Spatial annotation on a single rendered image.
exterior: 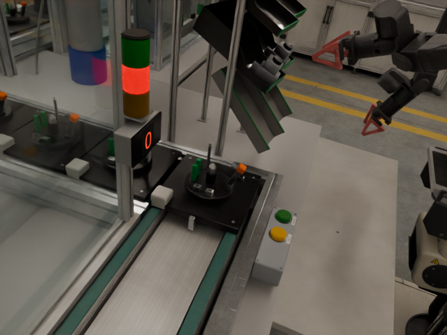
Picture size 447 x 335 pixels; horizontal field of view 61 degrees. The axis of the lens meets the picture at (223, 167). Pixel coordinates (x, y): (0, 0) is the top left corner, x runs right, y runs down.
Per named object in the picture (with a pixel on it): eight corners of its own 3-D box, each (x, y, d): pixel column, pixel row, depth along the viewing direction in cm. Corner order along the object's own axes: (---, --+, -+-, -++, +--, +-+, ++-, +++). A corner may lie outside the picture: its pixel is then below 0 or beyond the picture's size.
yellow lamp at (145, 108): (153, 110, 76) (153, 87, 73) (141, 120, 72) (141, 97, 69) (131, 103, 77) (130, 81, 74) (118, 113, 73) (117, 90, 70)
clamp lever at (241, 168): (233, 184, 102) (247, 166, 98) (231, 188, 101) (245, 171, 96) (222, 177, 102) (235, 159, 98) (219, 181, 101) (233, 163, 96)
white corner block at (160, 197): (173, 200, 101) (173, 189, 99) (165, 211, 97) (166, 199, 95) (157, 195, 102) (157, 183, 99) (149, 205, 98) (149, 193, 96)
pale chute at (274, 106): (283, 117, 139) (293, 112, 136) (269, 131, 129) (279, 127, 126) (243, 50, 134) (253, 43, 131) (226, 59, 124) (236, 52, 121)
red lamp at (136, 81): (153, 86, 73) (154, 62, 70) (141, 97, 69) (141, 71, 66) (130, 80, 74) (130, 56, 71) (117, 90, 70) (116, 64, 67)
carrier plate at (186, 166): (260, 181, 113) (261, 175, 111) (237, 235, 94) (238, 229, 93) (186, 158, 117) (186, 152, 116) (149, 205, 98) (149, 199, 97)
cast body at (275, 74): (275, 80, 113) (289, 62, 108) (271, 86, 110) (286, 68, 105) (253, 63, 112) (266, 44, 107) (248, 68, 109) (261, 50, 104)
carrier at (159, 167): (181, 157, 117) (184, 121, 110) (144, 204, 99) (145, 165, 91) (113, 135, 122) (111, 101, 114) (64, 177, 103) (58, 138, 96)
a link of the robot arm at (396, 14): (410, 74, 85) (438, 48, 85) (406, 34, 76) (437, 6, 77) (369, 56, 93) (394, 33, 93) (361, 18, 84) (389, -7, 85)
